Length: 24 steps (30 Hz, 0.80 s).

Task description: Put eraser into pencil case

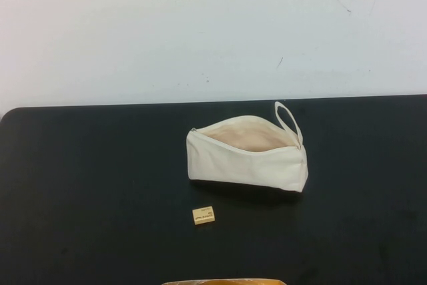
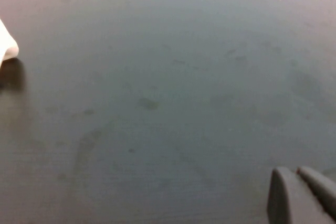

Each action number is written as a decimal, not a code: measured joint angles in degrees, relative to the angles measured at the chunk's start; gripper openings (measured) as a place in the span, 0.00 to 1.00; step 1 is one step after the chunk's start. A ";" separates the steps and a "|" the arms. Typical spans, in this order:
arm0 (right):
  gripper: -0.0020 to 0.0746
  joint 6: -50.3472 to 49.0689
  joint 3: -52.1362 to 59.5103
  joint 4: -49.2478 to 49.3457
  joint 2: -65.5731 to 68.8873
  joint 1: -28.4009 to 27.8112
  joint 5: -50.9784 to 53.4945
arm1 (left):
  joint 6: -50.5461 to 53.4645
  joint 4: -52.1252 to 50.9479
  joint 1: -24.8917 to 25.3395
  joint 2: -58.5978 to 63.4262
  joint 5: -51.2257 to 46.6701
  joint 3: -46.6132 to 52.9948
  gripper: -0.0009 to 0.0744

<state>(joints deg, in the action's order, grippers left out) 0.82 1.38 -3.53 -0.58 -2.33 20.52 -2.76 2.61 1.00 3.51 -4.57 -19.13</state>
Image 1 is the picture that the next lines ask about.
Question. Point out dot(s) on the small beige eraser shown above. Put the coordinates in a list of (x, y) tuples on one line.
[(203, 216)]

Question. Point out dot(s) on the white canvas pencil case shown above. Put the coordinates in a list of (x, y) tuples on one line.
[(247, 168)]

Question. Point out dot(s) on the yellow object at table edge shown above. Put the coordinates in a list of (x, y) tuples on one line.
[(220, 282)]

